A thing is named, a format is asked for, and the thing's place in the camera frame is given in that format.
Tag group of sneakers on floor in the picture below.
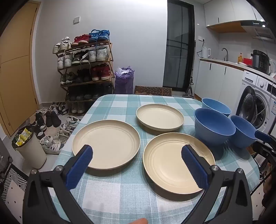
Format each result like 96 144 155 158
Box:
30 101 81 155

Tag white kitchen base cabinets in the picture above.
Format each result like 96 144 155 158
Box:
194 58 257 104

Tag white wall cabinets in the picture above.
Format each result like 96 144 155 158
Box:
204 0 264 33

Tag cream plate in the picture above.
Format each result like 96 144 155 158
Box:
143 132 216 202
72 120 140 176
136 103 184 132

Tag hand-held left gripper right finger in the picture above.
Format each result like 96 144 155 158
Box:
181 144 253 224

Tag black pressure cooker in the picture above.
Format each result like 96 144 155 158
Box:
251 50 271 75

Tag purple plastic bag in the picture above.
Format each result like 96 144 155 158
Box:
114 66 135 95

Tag white washing machine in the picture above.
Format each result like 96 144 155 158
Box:
235 71 276 138

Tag range hood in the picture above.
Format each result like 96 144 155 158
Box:
240 19 273 40

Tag blue bowl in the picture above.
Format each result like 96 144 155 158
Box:
230 115 258 149
201 98 231 117
194 108 236 148

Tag black and white rug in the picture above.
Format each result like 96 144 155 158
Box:
0 164 29 207

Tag grey floor mop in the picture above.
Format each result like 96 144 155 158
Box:
183 40 196 98

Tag patterned flat cardboard box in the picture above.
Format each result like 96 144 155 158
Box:
135 85 172 95

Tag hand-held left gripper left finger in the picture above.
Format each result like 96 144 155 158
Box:
23 144 93 224

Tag teal checked tablecloth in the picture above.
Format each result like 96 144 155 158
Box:
52 94 260 224

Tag wooden shoe rack with shoes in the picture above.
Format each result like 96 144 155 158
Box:
52 29 114 114

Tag black wheeled case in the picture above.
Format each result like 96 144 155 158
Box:
0 138 13 179

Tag black glass door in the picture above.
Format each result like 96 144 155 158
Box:
162 0 195 91

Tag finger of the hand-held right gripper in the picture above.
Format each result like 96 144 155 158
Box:
252 142 276 164
254 130 276 149

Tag cream trash bin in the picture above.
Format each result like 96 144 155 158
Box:
12 127 47 169

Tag yellow wooden door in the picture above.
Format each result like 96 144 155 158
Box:
0 0 41 137

